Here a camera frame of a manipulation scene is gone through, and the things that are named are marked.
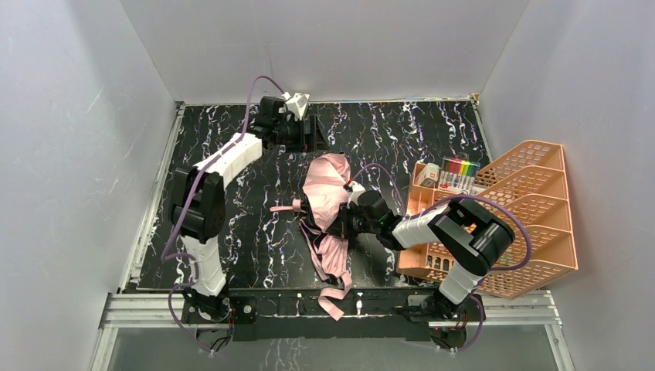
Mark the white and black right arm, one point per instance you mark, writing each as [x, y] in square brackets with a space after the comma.
[473, 235]

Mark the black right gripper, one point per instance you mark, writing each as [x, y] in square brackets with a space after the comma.
[338, 225]

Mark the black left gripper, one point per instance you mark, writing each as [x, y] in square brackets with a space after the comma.
[311, 133]

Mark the white eraser in organizer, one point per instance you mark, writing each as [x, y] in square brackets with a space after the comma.
[428, 176]

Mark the pink and black folding umbrella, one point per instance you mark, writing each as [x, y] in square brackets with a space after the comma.
[324, 190]

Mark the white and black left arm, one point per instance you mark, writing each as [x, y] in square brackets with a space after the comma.
[197, 207]

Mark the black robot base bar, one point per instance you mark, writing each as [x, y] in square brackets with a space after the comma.
[364, 313]

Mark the aluminium table frame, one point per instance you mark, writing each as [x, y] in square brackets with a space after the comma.
[143, 329]

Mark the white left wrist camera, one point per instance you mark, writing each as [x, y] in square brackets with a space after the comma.
[297, 103]

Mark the pack of coloured markers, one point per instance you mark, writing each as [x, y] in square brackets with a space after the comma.
[457, 175]

